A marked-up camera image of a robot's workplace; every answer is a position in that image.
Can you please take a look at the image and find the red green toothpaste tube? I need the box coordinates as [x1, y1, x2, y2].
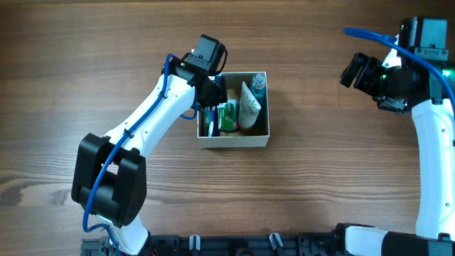
[204, 107, 212, 137]

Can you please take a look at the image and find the green soap box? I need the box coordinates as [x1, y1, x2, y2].
[218, 100, 239, 133]

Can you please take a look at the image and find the blue white toothbrush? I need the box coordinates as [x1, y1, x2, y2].
[208, 107, 216, 137]

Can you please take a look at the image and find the white cream tube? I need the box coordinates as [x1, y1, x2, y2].
[238, 81, 262, 129]

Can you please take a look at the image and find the blue mouthwash bottle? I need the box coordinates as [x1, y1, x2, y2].
[250, 73, 267, 106]

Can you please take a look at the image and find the blue razor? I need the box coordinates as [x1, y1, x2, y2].
[213, 107, 220, 137]

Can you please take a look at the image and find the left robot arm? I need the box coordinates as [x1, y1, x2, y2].
[71, 35, 228, 255]

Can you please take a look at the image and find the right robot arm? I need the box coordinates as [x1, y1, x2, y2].
[333, 16, 454, 255]

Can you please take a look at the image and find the white cardboard box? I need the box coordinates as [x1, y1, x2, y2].
[197, 71, 270, 148]

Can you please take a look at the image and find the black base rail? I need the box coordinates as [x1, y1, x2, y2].
[81, 231, 356, 256]

